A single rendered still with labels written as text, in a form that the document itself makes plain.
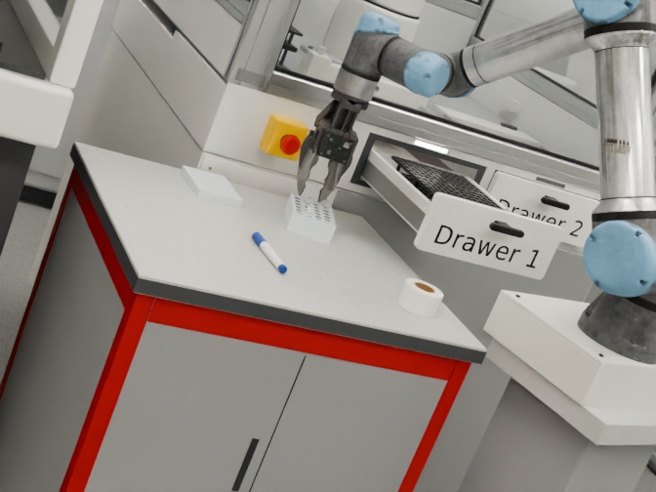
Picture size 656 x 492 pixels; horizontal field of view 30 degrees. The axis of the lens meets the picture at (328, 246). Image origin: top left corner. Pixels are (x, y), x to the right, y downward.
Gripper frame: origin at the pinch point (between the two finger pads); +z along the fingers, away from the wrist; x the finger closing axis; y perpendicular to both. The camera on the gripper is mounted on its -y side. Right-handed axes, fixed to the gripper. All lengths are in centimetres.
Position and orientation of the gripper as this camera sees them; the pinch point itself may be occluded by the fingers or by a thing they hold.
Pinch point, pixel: (311, 190)
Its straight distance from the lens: 232.1
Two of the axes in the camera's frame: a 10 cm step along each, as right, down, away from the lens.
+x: 9.3, 3.2, 1.7
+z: -3.6, 8.9, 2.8
